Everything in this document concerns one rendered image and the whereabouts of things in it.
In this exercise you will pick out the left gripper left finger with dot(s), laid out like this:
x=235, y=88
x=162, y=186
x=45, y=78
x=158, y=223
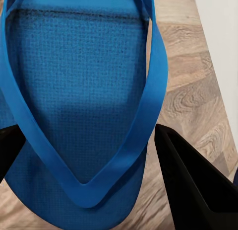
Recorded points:
x=11, y=142

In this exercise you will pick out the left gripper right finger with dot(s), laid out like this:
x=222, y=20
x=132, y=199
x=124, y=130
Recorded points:
x=200, y=196

